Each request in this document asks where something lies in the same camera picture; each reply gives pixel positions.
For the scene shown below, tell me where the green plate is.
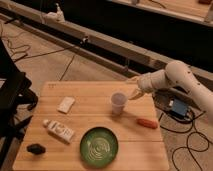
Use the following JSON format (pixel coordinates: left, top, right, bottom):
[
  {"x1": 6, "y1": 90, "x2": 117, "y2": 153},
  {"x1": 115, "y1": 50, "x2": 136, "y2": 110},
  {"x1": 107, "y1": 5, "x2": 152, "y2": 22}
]
[{"x1": 80, "y1": 127, "x2": 119, "y2": 168}]

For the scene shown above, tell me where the black floor cable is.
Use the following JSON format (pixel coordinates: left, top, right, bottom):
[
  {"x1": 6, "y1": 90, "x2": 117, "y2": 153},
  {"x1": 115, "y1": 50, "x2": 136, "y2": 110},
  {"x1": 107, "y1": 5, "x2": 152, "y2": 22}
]
[{"x1": 157, "y1": 109, "x2": 213, "y2": 171}]

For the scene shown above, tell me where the white tube bottle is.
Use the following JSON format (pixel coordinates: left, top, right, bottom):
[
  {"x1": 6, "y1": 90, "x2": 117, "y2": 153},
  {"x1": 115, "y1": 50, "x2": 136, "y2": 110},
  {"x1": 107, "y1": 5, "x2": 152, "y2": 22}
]
[{"x1": 43, "y1": 119, "x2": 74, "y2": 143}]

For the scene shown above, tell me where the blue power box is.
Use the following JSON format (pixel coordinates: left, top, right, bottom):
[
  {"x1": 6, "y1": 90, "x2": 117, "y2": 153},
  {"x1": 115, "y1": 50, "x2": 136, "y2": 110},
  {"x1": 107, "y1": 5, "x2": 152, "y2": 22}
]
[{"x1": 169, "y1": 99, "x2": 188, "y2": 118}]

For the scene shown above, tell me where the orange carrot toy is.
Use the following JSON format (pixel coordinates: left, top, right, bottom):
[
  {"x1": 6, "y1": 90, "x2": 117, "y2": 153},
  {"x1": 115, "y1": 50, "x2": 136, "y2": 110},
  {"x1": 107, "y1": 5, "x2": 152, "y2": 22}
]
[{"x1": 137, "y1": 119, "x2": 158, "y2": 129}]

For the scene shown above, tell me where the translucent plastic cup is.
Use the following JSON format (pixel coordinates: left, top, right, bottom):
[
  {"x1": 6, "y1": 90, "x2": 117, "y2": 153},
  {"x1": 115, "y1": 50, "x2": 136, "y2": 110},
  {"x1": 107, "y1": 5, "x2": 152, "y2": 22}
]
[{"x1": 110, "y1": 92, "x2": 127, "y2": 115}]

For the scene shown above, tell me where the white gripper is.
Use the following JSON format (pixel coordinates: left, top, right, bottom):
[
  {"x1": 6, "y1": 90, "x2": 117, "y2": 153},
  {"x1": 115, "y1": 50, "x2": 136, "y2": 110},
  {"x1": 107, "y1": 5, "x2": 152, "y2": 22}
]
[{"x1": 128, "y1": 73, "x2": 155, "y2": 100}]

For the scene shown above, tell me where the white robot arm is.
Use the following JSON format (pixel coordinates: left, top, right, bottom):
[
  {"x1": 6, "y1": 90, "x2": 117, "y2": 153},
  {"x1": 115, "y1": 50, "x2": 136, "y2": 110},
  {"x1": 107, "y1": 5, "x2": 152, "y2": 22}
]
[{"x1": 129, "y1": 60, "x2": 213, "y2": 124}]

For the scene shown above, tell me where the black chair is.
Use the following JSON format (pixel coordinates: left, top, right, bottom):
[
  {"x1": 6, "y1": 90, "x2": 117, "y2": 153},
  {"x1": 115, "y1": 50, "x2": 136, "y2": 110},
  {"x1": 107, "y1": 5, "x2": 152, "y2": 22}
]
[{"x1": 0, "y1": 39, "x2": 38, "y2": 168}]

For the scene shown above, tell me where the wooden board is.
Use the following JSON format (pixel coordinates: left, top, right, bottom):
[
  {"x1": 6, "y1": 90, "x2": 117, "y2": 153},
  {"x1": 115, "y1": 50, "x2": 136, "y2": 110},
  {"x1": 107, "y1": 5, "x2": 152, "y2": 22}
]
[{"x1": 13, "y1": 81, "x2": 169, "y2": 171}]

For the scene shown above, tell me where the white power strip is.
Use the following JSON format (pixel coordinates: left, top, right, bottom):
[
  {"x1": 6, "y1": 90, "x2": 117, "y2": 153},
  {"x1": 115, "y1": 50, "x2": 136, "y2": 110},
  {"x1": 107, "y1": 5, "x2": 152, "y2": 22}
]
[{"x1": 45, "y1": 4, "x2": 65, "y2": 22}]

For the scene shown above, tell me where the black small object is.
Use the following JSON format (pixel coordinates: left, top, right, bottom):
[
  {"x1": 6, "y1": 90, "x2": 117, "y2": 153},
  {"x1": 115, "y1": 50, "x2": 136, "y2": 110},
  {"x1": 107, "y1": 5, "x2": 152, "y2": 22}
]
[{"x1": 27, "y1": 144, "x2": 46, "y2": 155}]

